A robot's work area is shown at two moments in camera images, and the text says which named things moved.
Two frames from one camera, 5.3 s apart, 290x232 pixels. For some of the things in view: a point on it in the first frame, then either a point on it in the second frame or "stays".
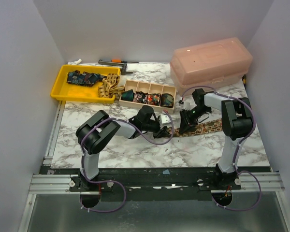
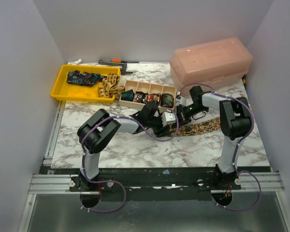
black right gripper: x=185 y=119 to x=181 y=115
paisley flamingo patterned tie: x=210 y=126 stays
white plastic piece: x=75 y=62 stays
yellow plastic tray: x=62 y=89 stays
